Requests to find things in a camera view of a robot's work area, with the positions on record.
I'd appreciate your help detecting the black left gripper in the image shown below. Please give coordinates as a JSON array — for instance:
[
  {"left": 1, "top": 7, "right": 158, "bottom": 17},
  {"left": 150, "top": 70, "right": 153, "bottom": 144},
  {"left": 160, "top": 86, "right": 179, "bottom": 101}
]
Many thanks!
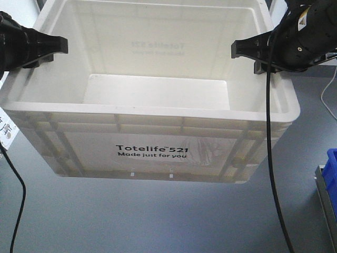
[{"left": 1, "top": 11, "right": 68, "bottom": 73}]

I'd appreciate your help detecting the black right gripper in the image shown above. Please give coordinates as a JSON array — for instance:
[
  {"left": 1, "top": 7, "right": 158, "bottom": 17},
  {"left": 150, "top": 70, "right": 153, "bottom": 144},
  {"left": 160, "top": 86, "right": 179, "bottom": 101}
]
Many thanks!
[{"left": 231, "top": 1, "right": 336, "bottom": 74}]

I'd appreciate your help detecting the white Totelife plastic tote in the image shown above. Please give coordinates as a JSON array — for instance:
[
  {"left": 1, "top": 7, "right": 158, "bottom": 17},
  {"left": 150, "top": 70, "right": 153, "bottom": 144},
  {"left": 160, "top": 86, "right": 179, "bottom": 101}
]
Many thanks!
[{"left": 0, "top": 0, "right": 301, "bottom": 185}]

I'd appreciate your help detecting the blue bins right shelf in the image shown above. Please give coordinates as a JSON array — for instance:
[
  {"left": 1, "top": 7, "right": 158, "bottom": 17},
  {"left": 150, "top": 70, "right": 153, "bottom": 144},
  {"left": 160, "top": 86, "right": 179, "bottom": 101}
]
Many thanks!
[{"left": 322, "top": 148, "right": 336, "bottom": 209}]

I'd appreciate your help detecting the white paper sign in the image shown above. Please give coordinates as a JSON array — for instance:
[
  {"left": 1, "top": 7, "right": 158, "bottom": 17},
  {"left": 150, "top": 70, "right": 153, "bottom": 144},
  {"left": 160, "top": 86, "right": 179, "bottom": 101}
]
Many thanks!
[{"left": 0, "top": 109, "right": 19, "bottom": 150}]

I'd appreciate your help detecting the black right cable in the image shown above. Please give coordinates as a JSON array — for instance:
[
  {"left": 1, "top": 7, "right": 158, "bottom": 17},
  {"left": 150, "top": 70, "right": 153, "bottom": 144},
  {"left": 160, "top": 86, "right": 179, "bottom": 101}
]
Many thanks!
[{"left": 264, "top": 5, "right": 295, "bottom": 253}]

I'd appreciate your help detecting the black cable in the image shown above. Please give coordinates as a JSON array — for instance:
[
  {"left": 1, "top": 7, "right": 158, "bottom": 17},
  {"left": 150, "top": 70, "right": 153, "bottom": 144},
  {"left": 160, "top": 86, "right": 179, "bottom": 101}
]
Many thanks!
[
  {"left": 264, "top": 5, "right": 295, "bottom": 253},
  {"left": 0, "top": 143, "right": 27, "bottom": 253}
]

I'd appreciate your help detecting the white cable on floor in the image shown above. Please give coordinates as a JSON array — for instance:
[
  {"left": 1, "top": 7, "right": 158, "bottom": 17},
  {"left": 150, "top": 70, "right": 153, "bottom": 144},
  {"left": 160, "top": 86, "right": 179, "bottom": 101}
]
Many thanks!
[{"left": 320, "top": 65, "right": 337, "bottom": 121}]

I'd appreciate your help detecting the black left cable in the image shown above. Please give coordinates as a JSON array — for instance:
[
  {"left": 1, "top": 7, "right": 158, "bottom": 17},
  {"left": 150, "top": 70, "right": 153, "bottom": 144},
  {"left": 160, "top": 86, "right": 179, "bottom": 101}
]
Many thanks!
[{"left": 0, "top": 143, "right": 27, "bottom": 253}]

